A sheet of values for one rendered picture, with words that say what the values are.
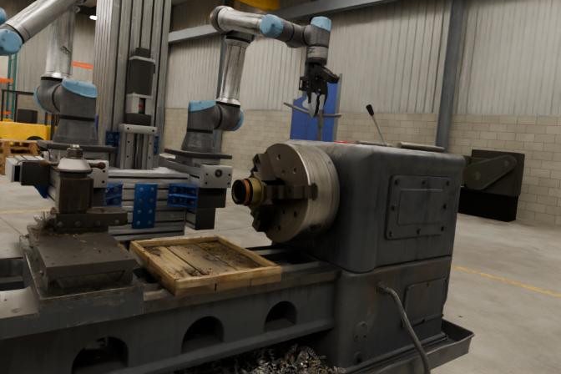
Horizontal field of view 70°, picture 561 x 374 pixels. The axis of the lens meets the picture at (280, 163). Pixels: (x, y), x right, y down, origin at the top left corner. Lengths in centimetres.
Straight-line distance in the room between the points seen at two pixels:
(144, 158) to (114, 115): 21
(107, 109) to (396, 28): 1166
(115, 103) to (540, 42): 1057
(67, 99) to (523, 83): 1062
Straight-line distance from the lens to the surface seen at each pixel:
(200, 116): 178
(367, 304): 138
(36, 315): 87
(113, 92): 184
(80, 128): 161
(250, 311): 115
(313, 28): 156
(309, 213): 117
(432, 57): 1229
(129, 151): 176
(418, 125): 1201
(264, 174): 127
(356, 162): 124
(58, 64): 176
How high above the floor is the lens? 124
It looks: 3 degrees down
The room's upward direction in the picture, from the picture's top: 5 degrees clockwise
